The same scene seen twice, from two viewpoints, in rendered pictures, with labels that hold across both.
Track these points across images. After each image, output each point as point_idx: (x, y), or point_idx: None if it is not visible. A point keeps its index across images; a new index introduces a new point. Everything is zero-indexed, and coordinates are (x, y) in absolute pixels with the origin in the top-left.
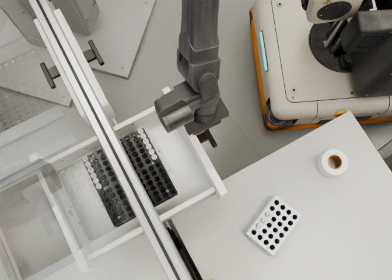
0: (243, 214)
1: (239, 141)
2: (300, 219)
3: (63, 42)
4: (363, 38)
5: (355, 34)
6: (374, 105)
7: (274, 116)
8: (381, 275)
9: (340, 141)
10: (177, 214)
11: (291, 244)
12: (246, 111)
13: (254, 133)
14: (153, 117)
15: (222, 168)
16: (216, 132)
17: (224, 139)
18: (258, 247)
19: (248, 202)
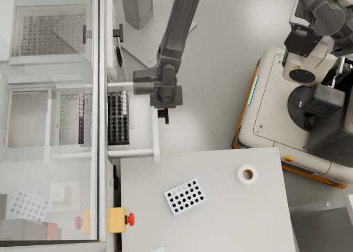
0: (169, 181)
1: (209, 149)
2: (206, 203)
3: (102, 16)
4: (315, 103)
5: (310, 98)
6: (317, 164)
7: (238, 139)
8: None
9: (260, 164)
10: (122, 157)
11: (191, 217)
12: (224, 129)
13: (222, 148)
14: None
15: None
16: (195, 135)
17: (198, 142)
18: (168, 208)
19: (176, 175)
